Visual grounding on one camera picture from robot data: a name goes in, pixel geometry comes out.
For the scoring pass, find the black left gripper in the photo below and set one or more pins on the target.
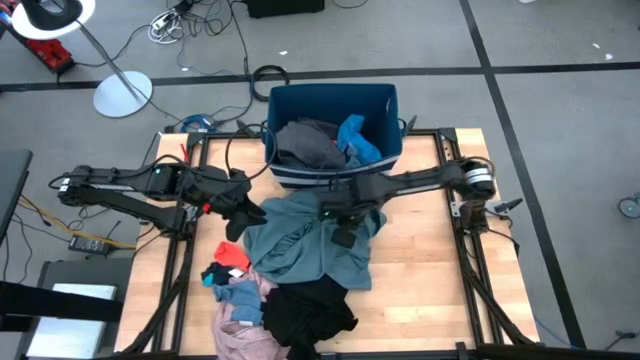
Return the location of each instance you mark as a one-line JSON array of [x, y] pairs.
[[225, 192]]

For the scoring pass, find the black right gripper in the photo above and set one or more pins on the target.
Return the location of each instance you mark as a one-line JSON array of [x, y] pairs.
[[345, 200]]

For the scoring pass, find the orange-red small garment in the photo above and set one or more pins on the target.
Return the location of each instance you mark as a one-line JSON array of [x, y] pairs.
[[231, 254]]

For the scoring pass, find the teal grey shirt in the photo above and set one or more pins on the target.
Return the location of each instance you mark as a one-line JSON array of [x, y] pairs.
[[300, 250]]

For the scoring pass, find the grey-blue sock white label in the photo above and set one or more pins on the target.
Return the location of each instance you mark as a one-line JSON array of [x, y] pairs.
[[245, 300]]

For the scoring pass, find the black garment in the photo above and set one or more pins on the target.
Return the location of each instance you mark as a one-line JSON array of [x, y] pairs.
[[305, 315]]

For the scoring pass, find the dark grey jacket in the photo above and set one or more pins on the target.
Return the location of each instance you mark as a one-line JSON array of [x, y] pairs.
[[307, 145]]

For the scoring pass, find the bright blue shirt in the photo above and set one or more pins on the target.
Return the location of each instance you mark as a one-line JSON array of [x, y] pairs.
[[355, 137]]

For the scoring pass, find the pale pink garment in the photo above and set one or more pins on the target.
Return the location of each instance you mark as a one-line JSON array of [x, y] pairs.
[[245, 345]]

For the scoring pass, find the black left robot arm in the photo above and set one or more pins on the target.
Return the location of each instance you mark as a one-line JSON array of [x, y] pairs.
[[125, 185]]

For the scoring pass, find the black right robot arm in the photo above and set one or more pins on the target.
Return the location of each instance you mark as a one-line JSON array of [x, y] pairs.
[[425, 180]]

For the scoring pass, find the blue fabric bin white stripes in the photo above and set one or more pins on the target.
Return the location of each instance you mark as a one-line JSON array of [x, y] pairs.
[[320, 102]]

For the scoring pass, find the black power adapter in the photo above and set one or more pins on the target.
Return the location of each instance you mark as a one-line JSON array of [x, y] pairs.
[[87, 245]]

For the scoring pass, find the grey cabinet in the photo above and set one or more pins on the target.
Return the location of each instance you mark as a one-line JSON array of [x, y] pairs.
[[75, 272]]

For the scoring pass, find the white floor lamp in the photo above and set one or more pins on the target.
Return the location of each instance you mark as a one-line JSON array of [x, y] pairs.
[[122, 95]]

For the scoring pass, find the white panel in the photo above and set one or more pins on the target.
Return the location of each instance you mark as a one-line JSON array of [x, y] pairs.
[[70, 340]]

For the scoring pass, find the black bar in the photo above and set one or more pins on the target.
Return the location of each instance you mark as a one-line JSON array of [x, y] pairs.
[[50, 302]]

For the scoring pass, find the white power strip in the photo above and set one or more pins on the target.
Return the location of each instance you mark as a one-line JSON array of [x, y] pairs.
[[162, 22]]

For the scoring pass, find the black box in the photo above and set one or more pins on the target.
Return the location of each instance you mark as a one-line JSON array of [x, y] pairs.
[[285, 7]]

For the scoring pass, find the dark desk top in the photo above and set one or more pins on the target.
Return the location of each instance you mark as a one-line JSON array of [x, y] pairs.
[[12, 185]]

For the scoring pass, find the red tool case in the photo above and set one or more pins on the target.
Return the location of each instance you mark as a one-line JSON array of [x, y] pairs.
[[50, 54]]

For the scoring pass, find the grey caster wheel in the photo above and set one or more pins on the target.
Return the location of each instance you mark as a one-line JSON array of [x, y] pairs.
[[629, 206]]

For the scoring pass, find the black aluminium table frame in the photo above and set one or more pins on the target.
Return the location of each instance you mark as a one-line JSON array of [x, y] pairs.
[[446, 135]]

